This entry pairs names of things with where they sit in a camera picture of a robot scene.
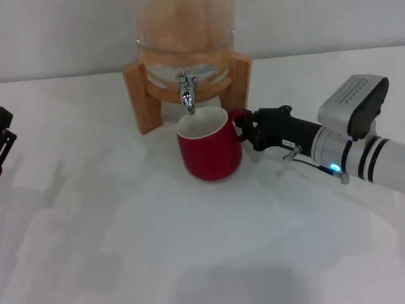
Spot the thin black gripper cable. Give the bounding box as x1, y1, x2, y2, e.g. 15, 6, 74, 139
289, 156, 351, 185

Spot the wooden dispenser stand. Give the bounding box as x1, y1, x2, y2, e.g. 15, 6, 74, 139
122, 50, 253, 136

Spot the chrome faucet tap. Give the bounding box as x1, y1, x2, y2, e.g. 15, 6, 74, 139
175, 71, 199, 115

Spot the silver black wrist camera box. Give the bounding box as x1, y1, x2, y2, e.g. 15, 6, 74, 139
318, 75, 389, 142

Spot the glass drink dispenser jar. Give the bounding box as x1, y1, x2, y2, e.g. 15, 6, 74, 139
130, 0, 237, 93

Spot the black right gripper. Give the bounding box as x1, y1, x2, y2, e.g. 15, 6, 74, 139
240, 106, 323, 156

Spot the red ceramic cup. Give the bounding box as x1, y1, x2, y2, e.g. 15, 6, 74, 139
176, 106, 251, 184

